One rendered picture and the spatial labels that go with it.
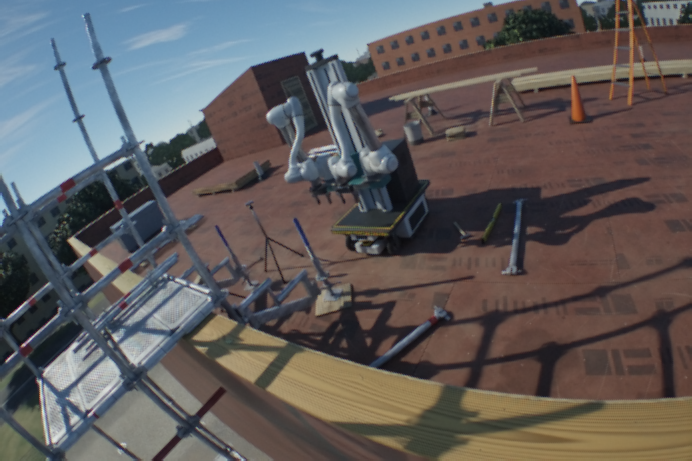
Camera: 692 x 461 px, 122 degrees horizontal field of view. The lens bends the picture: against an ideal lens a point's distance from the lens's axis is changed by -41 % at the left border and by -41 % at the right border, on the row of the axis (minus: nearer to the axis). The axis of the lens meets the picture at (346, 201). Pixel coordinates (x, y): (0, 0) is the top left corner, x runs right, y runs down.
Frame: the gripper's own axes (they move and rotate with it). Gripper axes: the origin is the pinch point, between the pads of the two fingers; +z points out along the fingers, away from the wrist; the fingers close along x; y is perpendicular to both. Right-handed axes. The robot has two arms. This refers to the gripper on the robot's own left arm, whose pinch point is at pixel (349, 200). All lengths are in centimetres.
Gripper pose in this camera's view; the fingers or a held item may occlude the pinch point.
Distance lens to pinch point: 255.4
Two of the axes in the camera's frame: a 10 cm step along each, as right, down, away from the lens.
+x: 7.6, -0.3, -6.4
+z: 3.4, 8.6, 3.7
